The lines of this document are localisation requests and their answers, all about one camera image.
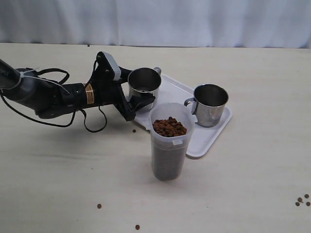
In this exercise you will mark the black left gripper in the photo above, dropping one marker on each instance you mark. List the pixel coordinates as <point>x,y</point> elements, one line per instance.
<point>101,90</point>

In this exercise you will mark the steel mug with kibble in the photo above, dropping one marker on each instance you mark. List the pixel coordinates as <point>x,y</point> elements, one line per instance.
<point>144,81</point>

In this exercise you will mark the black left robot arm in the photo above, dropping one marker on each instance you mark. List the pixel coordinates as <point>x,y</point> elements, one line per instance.
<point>50,99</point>

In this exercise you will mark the clear plastic tall container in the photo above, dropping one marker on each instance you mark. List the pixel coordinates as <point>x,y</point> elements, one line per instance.
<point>171,127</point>

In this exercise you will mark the white plastic tray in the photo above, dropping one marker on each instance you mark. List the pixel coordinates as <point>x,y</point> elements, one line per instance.
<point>172,91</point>

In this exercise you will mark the white curtain backdrop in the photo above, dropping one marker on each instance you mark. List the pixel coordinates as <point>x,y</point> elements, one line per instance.
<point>158,23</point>

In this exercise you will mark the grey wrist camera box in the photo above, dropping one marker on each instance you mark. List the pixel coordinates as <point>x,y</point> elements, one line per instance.
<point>114,66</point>

